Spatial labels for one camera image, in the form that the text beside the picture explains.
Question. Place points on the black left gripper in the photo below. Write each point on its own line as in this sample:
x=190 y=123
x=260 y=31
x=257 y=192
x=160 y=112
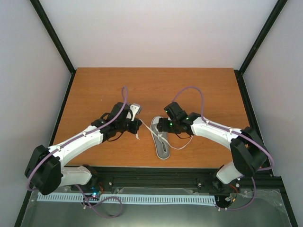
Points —
x=138 y=123

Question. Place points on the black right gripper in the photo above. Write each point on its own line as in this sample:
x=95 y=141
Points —
x=162 y=126

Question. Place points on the white shoelace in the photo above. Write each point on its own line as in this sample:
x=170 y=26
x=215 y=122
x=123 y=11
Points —
x=162 y=139

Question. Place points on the grey canvas sneaker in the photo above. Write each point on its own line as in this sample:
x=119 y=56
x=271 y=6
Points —
x=162 y=149

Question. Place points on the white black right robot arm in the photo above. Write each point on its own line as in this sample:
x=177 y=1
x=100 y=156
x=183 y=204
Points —
x=246 y=147

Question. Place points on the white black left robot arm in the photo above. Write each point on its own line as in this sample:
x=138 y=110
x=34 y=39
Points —
x=57 y=156

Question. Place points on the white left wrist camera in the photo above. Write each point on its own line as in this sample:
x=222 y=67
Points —
x=134 y=110

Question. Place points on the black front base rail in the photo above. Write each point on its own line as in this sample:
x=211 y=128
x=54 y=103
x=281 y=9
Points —
x=110 y=178

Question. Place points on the light blue slotted cable duct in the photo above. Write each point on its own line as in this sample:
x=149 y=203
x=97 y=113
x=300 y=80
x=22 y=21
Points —
x=136 y=199

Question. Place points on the grey metal base plate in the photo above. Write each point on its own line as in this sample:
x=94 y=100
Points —
x=252 y=208

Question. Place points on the black left table side rail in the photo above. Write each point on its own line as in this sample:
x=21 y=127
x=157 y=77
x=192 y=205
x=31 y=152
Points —
x=28 y=193

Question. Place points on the black table side rail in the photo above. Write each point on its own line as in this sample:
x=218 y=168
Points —
x=28 y=193
x=265 y=180

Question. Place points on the black right table side rail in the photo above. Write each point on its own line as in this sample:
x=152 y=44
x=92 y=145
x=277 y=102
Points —
x=265 y=180

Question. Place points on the black aluminium frame post left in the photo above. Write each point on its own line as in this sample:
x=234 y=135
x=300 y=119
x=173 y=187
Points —
x=53 y=35

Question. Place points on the black aluminium frame post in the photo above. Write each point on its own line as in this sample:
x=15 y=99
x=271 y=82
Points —
x=53 y=35
x=274 y=14

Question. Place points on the black aluminium frame post right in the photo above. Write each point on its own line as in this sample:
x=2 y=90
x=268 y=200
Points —
x=274 y=14

